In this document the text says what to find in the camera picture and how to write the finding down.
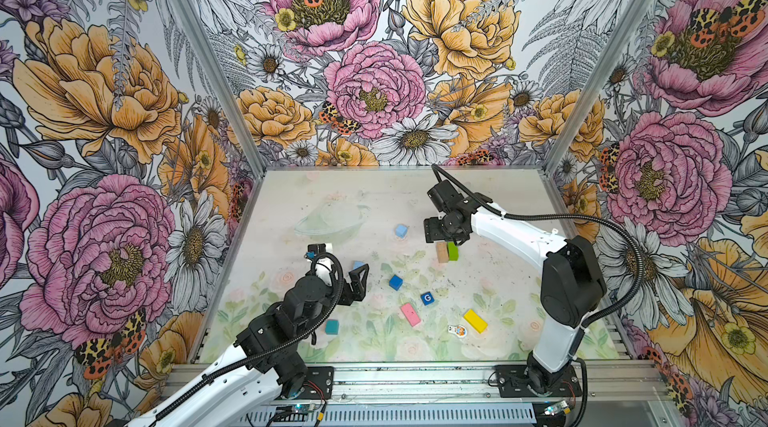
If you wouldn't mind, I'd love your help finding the dark blue cube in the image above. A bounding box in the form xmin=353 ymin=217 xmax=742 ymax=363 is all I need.
xmin=388 ymin=275 xmax=404 ymax=291

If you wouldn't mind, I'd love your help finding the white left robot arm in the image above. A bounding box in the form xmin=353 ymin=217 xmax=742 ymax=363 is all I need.
xmin=126 ymin=253 xmax=369 ymax=426

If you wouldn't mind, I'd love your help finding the teal cube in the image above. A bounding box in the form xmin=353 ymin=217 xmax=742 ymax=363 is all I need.
xmin=325 ymin=319 xmax=340 ymax=335

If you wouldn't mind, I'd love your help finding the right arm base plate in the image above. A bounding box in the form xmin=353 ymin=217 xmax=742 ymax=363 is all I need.
xmin=490 ymin=364 xmax=583 ymax=398

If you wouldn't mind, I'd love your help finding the black corrugated cable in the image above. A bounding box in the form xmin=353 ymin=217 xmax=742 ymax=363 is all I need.
xmin=152 ymin=252 xmax=346 ymax=425
xmin=430 ymin=164 xmax=644 ymax=329

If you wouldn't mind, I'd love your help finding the yellow rectangular block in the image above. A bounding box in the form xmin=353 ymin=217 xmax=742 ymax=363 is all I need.
xmin=463 ymin=309 xmax=488 ymax=334

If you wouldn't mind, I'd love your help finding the aluminium front rail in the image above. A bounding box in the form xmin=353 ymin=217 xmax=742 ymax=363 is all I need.
xmin=161 ymin=360 xmax=667 ymax=404

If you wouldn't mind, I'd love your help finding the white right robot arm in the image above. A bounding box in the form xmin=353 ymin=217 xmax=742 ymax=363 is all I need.
xmin=424 ymin=180 xmax=607 ymax=396

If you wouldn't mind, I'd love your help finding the light blue cube far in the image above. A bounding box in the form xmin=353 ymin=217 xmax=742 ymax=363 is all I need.
xmin=395 ymin=224 xmax=408 ymax=239

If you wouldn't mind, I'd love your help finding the green rectangular block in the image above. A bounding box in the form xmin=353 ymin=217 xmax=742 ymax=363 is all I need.
xmin=447 ymin=242 xmax=459 ymax=261

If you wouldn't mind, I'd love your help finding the blue letter G block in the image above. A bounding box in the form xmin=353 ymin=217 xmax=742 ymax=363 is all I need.
xmin=420 ymin=292 xmax=435 ymax=306

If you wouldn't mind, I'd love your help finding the aluminium corner post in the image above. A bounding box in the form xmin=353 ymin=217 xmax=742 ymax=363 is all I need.
xmin=542 ymin=0 xmax=656 ymax=175
xmin=169 ymin=0 xmax=266 ymax=180

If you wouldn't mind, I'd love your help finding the grey vented cable duct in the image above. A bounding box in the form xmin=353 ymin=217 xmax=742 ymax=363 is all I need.
xmin=231 ymin=402 xmax=536 ymax=426

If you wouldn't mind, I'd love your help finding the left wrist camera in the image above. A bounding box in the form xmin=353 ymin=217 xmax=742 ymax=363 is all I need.
xmin=304 ymin=243 xmax=332 ymax=261

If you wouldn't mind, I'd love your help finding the green circuit board right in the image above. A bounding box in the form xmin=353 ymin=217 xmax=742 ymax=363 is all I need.
xmin=542 ymin=400 xmax=571 ymax=416

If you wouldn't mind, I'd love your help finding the green circuit board left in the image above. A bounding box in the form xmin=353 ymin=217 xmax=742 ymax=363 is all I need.
xmin=291 ymin=402 xmax=317 ymax=415

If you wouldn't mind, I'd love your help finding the black corrugated right cable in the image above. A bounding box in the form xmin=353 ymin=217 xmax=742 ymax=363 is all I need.
xmin=430 ymin=164 xmax=644 ymax=329

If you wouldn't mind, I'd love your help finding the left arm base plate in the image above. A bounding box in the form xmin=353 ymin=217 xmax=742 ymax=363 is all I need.
xmin=284 ymin=366 xmax=335 ymax=401

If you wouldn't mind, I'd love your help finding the green circuit board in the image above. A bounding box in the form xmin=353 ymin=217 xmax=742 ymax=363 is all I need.
xmin=542 ymin=400 xmax=571 ymax=416
xmin=291 ymin=402 xmax=317 ymax=415

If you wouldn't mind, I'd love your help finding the aluminium corner post right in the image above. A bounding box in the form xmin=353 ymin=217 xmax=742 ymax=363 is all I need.
xmin=542 ymin=0 xmax=656 ymax=175

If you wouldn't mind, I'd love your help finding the aluminium corner post left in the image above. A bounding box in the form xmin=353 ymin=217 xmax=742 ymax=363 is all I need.
xmin=169 ymin=0 xmax=266 ymax=180

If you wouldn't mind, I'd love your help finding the pink rectangular block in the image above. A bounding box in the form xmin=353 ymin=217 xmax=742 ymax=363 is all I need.
xmin=400 ymin=303 xmax=421 ymax=327

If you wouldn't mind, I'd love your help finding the black corrugated left cable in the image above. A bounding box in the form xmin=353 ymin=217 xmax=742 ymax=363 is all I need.
xmin=152 ymin=252 xmax=346 ymax=425

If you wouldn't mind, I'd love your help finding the natural wood block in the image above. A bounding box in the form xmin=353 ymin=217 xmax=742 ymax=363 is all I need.
xmin=435 ymin=241 xmax=450 ymax=264

